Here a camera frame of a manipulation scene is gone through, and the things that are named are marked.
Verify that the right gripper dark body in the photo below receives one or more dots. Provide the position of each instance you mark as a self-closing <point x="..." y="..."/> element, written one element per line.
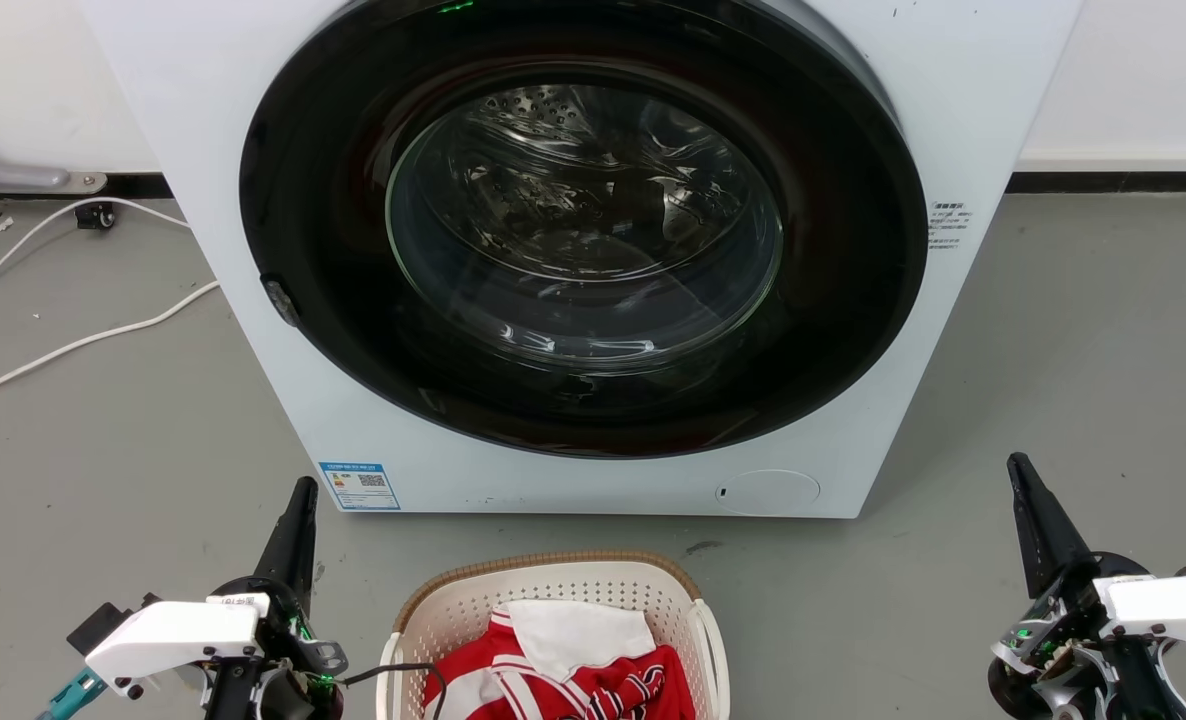
<point x="1053" y="640"/>

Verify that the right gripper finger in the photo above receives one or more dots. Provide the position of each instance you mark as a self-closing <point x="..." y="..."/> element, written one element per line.
<point x="1028" y="530"/>
<point x="1063" y="535"/>

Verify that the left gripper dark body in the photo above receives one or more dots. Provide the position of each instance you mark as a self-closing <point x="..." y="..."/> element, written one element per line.
<point x="293" y="650"/>

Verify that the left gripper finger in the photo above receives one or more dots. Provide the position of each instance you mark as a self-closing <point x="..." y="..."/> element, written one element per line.
<point x="281" y="550"/>
<point x="307" y="550"/>

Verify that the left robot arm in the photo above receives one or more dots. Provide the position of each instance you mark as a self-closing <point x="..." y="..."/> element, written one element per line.
<point x="233" y="695"/>

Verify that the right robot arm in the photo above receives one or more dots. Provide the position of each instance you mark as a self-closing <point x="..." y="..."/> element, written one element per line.
<point x="1148" y="685"/>

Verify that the white laundry basket brown rim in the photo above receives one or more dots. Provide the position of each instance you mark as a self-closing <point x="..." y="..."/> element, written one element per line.
<point x="473" y="600"/>

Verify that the blue energy label sticker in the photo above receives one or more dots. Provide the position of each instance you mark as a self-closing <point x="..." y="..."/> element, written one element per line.
<point x="358" y="486"/>

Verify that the teal clip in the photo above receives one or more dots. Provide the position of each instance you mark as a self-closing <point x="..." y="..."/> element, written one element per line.
<point x="71" y="696"/>

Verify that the round white filter cover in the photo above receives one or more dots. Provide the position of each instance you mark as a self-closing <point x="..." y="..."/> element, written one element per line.
<point x="768" y="492"/>

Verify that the white cloth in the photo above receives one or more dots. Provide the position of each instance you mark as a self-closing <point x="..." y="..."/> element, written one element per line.
<point x="573" y="635"/>

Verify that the black round washer door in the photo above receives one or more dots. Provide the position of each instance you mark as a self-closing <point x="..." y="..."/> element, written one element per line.
<point x="323" y="250"/>

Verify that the small printed text sticker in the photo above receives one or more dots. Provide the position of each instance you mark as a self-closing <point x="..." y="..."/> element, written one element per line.
<point x="949" y="224"/>

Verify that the red and white striped garment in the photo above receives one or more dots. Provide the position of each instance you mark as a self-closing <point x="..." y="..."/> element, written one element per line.
<point x="613" y="690"/>

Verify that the black caster wheel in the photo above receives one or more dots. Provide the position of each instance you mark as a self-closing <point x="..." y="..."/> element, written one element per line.
<point x="98" y="215"/>

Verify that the steel washer drum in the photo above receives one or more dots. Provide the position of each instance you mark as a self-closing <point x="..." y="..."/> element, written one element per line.
<point x="573" y="200"/>

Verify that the white front-load washing machine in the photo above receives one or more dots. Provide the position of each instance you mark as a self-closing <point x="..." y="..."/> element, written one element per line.
<point x="193" y="110"/>

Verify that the grey metal base foot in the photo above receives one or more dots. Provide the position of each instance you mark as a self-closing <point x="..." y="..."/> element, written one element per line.
<point x="13" y="176"/>

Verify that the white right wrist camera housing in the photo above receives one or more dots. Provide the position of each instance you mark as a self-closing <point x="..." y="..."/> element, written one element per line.
<point x="1168" y="600"/>

